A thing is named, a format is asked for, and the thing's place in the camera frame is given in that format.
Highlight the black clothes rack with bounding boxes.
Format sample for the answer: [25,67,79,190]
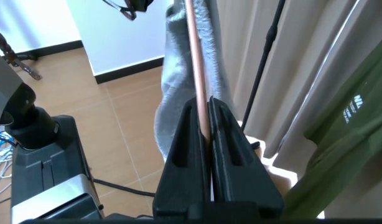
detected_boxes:
[240,0,287,150]

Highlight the pink clothes hanger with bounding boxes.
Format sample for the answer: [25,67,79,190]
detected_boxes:
[184,0,210,141]

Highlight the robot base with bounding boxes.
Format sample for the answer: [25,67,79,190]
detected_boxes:
[10,114,105,224]

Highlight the green printed T-shirt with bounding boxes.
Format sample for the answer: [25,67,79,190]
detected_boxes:
[281,34,382,218]

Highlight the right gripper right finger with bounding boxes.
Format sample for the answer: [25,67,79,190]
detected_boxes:
[208,96,284,218]

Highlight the black cable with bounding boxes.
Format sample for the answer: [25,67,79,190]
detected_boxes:
[0,23,42,81]
[91,177,156,198]

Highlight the pale grey shorts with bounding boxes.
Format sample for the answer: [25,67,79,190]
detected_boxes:
[154,0,238,162]

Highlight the beige curtain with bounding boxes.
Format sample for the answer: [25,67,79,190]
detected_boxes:
[215,0,382,218]

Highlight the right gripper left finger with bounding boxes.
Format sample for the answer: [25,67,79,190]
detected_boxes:
[152,97,212,218]

